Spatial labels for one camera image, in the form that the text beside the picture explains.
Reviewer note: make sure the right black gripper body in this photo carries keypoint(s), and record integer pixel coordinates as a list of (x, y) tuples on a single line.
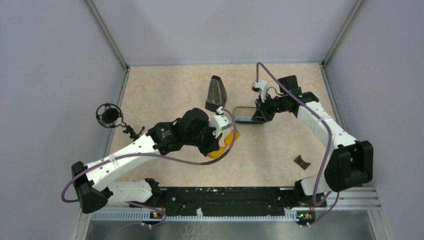
[(271, 106)]

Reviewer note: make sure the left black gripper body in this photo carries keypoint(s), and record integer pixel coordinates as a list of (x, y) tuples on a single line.
[(205, 139)]

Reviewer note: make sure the black glasses case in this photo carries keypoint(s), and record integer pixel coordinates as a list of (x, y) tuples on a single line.
[(244, 111)]

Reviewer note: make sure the blue cleaning cloth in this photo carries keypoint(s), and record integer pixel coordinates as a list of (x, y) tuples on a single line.
[(243, 119)]

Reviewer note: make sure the orange sunglasses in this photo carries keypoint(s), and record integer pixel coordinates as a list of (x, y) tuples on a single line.
[(228, 140)]

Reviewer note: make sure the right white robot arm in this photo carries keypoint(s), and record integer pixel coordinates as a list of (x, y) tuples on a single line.
[(348, 162)]

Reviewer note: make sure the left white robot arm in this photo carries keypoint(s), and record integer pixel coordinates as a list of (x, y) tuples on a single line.
[(96, 184)]

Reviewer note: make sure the black metronome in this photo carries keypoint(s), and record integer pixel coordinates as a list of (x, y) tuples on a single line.
[(216, 95)]

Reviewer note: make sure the small brown holder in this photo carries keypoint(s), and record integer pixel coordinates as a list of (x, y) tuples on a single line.
[(301, 162)]

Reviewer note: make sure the black microphone on tripod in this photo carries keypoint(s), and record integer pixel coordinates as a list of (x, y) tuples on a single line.
[(110, 116)]

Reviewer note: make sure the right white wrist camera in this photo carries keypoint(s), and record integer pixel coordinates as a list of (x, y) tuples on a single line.
[(260, 86)]

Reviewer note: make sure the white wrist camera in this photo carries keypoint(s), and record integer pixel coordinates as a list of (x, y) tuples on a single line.
[(221, 121), (260, 86)]

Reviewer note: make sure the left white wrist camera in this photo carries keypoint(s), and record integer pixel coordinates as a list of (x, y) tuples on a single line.
[(221, 121)]

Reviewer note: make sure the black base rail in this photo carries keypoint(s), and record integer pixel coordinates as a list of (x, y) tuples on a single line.
[(228, 201)]

